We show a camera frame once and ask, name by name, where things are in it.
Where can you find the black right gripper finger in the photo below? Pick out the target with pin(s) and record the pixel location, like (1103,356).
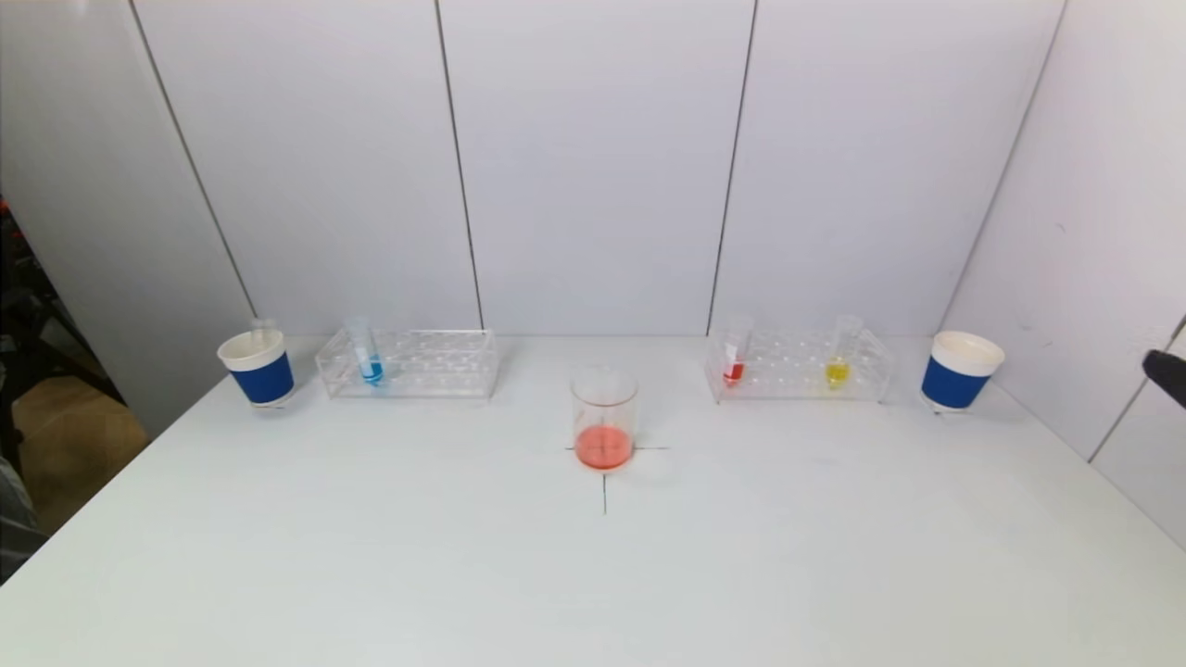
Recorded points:
(1169,375)

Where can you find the test tube with yellow pigment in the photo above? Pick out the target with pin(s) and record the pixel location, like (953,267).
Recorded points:
(837,373)

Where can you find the clear acrylic test tube rack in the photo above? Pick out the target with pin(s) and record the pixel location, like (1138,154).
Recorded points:
(417,367)
(788,367)

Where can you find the test tube with red pigment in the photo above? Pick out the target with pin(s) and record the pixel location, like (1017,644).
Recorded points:
(734,373)

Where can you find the clear glass beaker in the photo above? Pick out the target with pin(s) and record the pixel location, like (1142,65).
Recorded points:
(603,445)

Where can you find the test tube with blue pigment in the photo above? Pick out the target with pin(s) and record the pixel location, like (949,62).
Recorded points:
(371,372)

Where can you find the white paper cup blue sleeve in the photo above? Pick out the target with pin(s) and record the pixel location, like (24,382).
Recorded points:
(954,383)
(262,378)

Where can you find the clear plastic wrap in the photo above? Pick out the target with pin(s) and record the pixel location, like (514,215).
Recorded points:
(13,509)

